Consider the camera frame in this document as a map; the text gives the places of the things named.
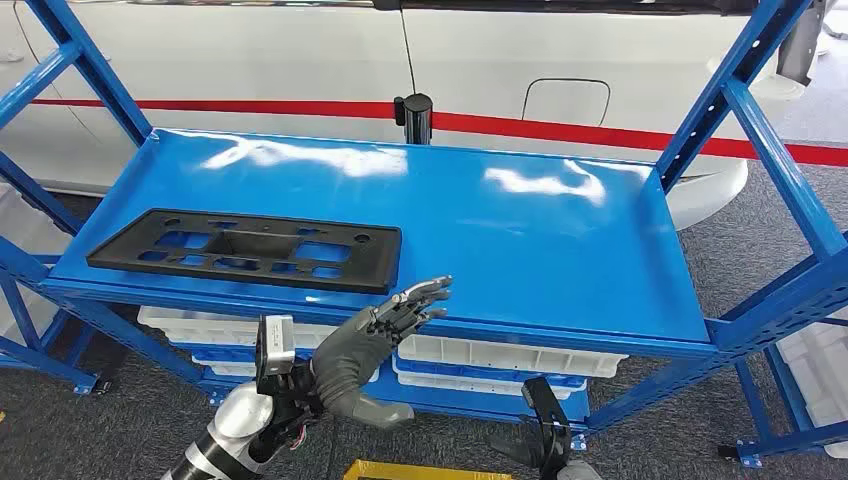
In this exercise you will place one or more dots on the white plastic storage bin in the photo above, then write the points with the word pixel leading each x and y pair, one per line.
pixel 199 328
pixel 232 370
pixel 477 389
pixel 815 358
pixel 503 354
pixel 20 225
pixel 831 424

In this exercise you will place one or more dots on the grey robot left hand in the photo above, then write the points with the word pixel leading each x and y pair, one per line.
pixel 344 364

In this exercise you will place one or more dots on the white car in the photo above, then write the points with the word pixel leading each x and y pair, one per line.
pixel 298 60

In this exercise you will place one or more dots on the black plastic plate holder part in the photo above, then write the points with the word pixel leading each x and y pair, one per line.
pixel 378 258

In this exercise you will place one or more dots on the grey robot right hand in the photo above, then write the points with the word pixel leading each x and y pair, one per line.
pixel 520 450

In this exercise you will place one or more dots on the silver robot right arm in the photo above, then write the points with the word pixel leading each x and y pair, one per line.
pixel 580 472

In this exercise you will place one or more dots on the red barrier belt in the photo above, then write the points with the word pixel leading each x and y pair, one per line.
pixel 530 129

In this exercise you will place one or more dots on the blue metal shelf rack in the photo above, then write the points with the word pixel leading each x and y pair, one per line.
pixel 46 368
pixel 497 252
pixel 795 440

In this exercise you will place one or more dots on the black stanchion post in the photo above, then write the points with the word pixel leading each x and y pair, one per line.
pixel 417 116

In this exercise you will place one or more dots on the yellow floor tape square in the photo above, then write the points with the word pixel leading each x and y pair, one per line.
pixel 397 472

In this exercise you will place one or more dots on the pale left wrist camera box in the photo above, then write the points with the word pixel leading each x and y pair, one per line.
pixel 275 344

